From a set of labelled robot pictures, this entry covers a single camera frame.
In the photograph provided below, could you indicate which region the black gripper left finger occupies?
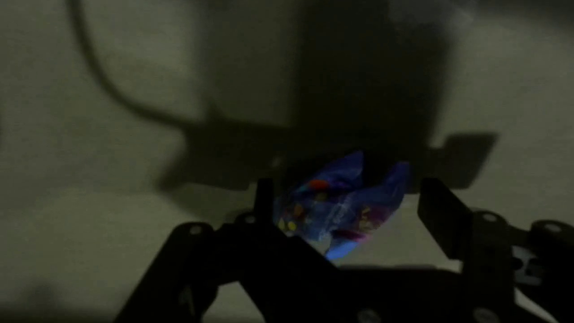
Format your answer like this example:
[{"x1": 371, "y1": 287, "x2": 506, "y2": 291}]
[{"x1": 115, "y1": 176, "x2": 360, "y2": 323}]

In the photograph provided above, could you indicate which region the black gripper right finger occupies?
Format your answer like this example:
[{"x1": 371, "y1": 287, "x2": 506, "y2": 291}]
[{"x1": 418, "y1": 176, "x2": 574, "y2": 323}]

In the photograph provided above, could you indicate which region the small blue snack pack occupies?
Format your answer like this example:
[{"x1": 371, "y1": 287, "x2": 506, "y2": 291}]
[{"x1": 274, "y1": 149, "x2": 412, "y2": 262}]

